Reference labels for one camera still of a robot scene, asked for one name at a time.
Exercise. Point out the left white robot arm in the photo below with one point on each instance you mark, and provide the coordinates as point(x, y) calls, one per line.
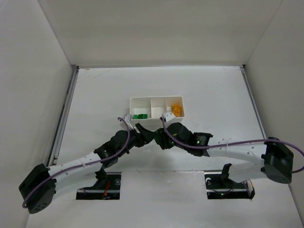
point(43, 183)

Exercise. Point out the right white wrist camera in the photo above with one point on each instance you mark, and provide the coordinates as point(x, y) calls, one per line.
point(168, 117)

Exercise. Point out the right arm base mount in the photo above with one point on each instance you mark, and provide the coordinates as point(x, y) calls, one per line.
point(219, 186)

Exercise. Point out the yellow lego piece with flower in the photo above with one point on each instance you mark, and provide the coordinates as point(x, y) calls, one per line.
point(177, 110)

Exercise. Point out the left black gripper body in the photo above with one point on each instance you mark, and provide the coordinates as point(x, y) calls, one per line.
point(138, 137)

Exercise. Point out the green yellow lego block pair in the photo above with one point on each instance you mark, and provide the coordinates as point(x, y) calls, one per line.
point(156, 138)

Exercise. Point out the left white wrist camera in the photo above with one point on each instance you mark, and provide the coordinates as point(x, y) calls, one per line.
point(126, 122)

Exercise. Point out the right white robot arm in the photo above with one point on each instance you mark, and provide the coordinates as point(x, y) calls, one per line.
point(270, 159)

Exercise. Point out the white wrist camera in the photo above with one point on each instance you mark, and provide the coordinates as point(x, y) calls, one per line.
point(126, 122)
point(168, 117)

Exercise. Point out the white three-compartment tray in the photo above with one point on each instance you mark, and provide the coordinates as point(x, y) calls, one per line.
point(154, 107)

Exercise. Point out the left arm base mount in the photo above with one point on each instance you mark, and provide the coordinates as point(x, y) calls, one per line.
point(108, 189)

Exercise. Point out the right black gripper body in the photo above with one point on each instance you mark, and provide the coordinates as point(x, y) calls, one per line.
point(163, 138)

